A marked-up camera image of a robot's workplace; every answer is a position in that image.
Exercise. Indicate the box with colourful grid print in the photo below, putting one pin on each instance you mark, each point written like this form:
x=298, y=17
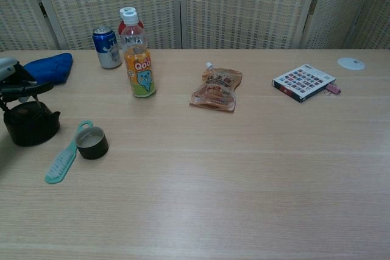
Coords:
x=304, y=80

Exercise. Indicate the orange Qoo drink bottle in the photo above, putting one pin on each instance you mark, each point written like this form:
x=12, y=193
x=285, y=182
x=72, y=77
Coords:
x=140, y=71

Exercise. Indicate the woven folding screen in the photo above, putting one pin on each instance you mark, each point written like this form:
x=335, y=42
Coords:
x=243, y=7

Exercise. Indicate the blue white drink can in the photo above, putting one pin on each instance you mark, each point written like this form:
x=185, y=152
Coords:
x=108, y=50

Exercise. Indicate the orange spout food pouch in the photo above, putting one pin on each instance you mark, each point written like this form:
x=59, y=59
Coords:
x=216, y=89

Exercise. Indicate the red bottle with white cap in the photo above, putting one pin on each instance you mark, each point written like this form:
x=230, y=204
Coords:
x=125, y=9

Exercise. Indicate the teal plastic brush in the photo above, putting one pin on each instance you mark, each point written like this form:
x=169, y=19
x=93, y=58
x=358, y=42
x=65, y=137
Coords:
x=61, y=162

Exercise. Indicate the black kettle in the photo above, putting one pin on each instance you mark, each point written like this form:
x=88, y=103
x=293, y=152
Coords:
x=30, y=129

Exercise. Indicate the pink binder clip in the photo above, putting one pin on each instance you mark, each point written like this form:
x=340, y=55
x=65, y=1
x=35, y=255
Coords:
x=334, y=90

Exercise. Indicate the blue fabric pouch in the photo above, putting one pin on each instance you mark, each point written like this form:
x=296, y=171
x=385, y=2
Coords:
x=55, y=68

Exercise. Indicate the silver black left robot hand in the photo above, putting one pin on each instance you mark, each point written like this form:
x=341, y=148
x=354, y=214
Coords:
x=18, y=75

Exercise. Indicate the black cup with pale inside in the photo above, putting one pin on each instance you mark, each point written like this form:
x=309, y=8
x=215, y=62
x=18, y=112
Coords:
x=94, y=150

